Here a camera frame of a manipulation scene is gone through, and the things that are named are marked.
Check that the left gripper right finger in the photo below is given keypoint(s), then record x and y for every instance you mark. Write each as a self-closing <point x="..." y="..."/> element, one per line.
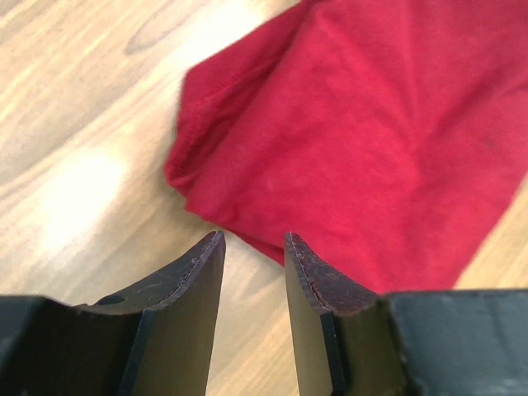
<point x="350" y="341"/>

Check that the red t shirt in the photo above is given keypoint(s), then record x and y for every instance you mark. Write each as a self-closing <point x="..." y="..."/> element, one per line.
<point x="390" y="135"/>

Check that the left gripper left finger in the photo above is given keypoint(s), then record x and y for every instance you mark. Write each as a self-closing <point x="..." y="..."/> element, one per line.
<point x="154" y="337"/>

